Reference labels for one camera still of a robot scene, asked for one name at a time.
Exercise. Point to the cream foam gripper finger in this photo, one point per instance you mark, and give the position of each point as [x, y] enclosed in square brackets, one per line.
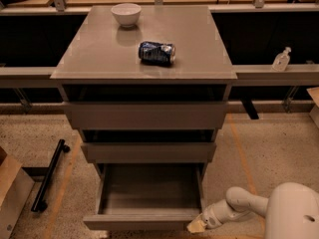
[197, 225]

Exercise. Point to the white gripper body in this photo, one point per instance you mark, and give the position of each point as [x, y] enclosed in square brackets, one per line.
[210, 219]

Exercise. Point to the grey bottom drawer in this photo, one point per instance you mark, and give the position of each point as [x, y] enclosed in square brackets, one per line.
[151, 196]

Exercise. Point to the grey drawer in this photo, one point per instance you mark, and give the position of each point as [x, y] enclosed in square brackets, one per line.
[150, 152]
[151, 196]
[139, 116]

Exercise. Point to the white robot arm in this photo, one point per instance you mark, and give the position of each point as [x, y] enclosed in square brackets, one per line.
[290, 212]

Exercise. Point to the grey middle drawer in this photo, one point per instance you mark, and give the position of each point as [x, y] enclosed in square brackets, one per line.
[150, 152]

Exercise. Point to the grey drawer cabinet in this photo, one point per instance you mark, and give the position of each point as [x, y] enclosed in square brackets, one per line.
[102, 66]

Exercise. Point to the grey top drawer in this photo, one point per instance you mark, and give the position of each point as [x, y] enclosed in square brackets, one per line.
[139, 116]

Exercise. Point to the black metal bar stand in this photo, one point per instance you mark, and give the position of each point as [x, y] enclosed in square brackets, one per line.
[39, 204]

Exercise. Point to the crushed blue soda can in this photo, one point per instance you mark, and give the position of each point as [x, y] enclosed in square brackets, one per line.
[157, 53]

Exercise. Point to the brown cardboard box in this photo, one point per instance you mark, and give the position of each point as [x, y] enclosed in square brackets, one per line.
[15, 187]

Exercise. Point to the white ceramic bowl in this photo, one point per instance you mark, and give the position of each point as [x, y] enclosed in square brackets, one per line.
[127, 14]

